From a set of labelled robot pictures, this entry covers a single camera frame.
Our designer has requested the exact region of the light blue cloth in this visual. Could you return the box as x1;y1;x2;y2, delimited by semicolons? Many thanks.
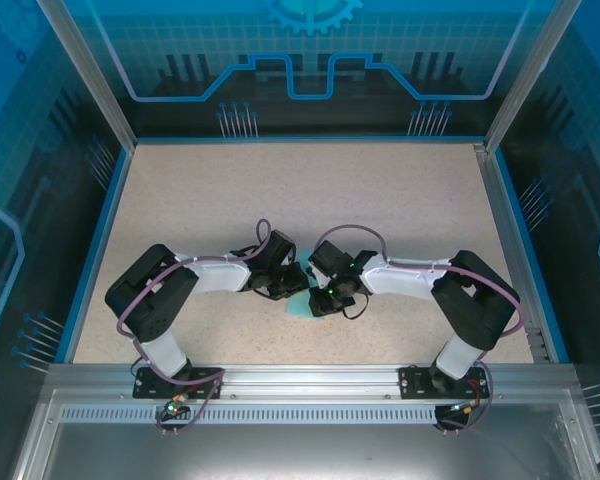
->
284;249;326;321

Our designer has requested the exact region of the grey metal cover sheet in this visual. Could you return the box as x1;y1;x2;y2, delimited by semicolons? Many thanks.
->
9;389;600;480

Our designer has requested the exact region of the blue table edge strip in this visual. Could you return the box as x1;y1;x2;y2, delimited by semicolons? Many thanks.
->
134;133;486;146
54;147;134;365

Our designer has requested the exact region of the connector board with green light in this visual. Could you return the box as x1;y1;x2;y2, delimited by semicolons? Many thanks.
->
447;399;483;415
160;392;190;416

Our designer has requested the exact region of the blue printed back panel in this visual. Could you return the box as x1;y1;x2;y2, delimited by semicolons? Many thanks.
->
62;0;556;139

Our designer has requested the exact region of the blue printed side panel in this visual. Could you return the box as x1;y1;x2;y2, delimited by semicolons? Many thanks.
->
494;0;600;480
0;0;131;480

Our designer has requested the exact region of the thin black right gripper cable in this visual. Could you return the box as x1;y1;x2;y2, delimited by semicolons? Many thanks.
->
342;292;372;322

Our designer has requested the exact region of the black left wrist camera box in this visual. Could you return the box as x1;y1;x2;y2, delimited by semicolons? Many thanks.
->
262;229;300;269

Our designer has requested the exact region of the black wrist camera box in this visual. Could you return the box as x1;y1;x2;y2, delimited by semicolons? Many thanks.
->
307;240;356;281
262;229;300;269

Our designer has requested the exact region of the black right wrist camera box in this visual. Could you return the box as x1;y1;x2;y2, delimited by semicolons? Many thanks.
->
307;240;356;281

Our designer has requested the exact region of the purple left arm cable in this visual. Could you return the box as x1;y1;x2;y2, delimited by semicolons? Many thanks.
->
117;218;274;436

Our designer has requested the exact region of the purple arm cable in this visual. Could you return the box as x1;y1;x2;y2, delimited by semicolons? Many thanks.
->
117;218;274;436
319;224;526;432

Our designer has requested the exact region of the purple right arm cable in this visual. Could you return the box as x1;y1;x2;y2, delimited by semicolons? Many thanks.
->
319;224;526;432

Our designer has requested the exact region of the aluminium front frame rail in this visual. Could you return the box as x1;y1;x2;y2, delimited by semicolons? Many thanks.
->
44;362;579;401

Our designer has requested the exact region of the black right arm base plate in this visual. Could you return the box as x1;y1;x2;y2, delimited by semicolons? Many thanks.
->
398;364;487;401

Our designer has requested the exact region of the slotted metal cable duct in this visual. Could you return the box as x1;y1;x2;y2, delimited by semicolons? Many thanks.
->
58;405;464;422

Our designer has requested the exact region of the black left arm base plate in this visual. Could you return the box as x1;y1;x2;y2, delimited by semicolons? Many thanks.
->
132;366;225;401

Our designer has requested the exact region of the aluminium side frame rail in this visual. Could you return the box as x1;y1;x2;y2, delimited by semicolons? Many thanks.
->
472;141;556;365

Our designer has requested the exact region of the aluminium frame post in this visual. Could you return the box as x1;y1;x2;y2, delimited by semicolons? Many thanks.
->
483;0;584;154
34;0;140;151

